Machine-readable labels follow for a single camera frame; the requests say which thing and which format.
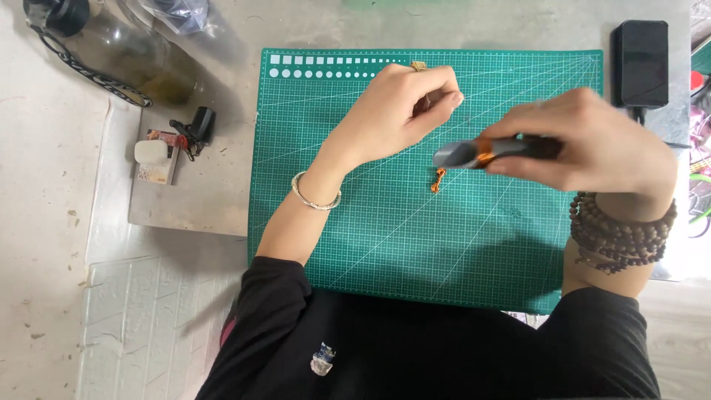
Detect grey pliers with orange wire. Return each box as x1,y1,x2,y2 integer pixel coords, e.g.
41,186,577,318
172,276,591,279
433,135,563,170

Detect silver bangle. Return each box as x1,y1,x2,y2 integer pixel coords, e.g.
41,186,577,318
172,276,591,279
291,170,343,211

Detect black strap with white letters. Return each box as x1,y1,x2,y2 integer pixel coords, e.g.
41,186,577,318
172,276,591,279
38,33,153,109

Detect black cable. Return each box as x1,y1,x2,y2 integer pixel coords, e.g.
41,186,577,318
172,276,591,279
633,107,693,151

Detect person's black shirt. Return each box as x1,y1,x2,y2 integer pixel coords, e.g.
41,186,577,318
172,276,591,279
194,256,662,400

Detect heap of colourful items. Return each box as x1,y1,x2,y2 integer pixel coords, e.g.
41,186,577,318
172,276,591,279
688,33,711,240

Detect black power bank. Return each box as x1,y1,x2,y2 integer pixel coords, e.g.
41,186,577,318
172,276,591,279
611,20,670,109

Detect brown wooden bead bracelet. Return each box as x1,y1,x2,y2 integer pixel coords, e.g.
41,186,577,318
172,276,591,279
569,191,679,275

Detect person's right hand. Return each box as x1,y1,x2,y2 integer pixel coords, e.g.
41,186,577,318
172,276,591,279
479,87,679,209

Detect clear glass bottle black cap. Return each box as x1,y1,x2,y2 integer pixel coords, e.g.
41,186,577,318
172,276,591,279
23,0,199,105

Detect green cutting mat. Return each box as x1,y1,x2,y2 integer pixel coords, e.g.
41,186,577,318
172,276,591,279
248,48,604,315

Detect small printed card packet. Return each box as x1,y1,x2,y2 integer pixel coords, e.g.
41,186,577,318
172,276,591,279
137,129,184,186

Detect clear plastic bag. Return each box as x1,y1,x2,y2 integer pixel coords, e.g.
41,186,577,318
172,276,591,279
136,0,211,36

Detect small white box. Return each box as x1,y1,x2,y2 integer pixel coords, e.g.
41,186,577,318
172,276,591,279
134,139,170,166

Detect black key fob with keys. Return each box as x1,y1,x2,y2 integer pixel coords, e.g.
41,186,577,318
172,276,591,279
169,107,217,162

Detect person's left hand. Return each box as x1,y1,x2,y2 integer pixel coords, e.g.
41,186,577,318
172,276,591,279
322,63,465,174

